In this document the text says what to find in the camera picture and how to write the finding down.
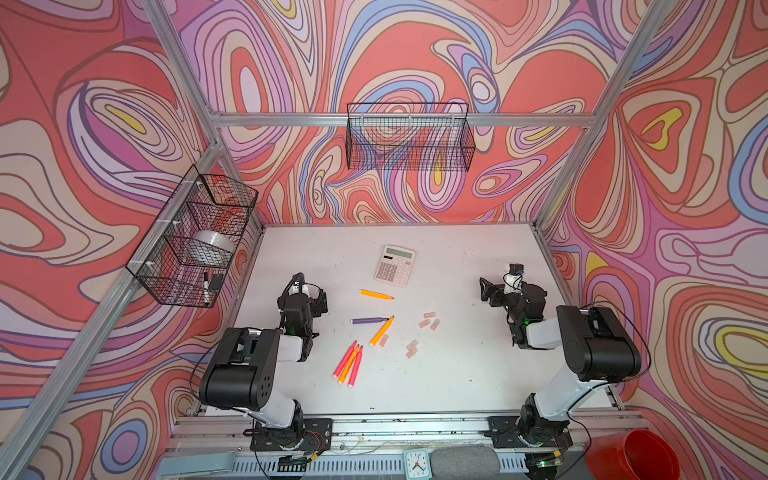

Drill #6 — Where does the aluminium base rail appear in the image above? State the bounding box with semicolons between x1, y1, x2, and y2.
158;410;652;478

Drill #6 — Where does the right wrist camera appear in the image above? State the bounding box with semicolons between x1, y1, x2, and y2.
503;263;524;294

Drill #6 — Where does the pink pen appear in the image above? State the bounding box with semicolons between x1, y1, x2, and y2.
348;345;363;387
333;341;357;378

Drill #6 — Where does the black marker in basket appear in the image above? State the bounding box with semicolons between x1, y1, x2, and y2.
202;271;211;308

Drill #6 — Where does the black wire basket left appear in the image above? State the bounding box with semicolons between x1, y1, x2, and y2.
126;166;258;309

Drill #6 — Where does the black wire basket back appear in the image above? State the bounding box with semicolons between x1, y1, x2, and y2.
345;100;476;172

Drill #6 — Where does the small white clock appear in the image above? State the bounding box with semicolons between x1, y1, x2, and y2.
403;449;433;480

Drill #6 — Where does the pink pen left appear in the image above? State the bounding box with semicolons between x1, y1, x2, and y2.
333;341;357;378

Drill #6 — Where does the orange pen in bundle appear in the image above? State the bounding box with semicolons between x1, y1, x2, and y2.
338;345;361;383

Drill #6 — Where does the red bucket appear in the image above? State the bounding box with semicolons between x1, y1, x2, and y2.
585;430;681;480

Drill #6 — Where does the purple pen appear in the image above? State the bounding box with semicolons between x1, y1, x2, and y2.
350;317;390;325

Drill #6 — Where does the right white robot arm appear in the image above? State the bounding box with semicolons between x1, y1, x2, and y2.
479;278;642;445

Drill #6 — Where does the black wire basket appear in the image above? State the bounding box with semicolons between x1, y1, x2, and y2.
126;166;258;309
345;100;476;172

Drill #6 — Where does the pink calculator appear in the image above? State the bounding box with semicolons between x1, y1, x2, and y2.
374;245;416;288

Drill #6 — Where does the silver tape roll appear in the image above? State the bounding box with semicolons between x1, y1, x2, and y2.
182;230;235;268

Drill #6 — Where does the pink pen right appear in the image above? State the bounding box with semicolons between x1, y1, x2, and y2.
348;345;363;387

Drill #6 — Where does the orange pen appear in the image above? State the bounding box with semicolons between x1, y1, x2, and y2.
359;289;395;301
369;316;395;346
338;345;361;383

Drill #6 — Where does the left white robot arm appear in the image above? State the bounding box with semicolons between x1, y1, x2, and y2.
197;272;328;436

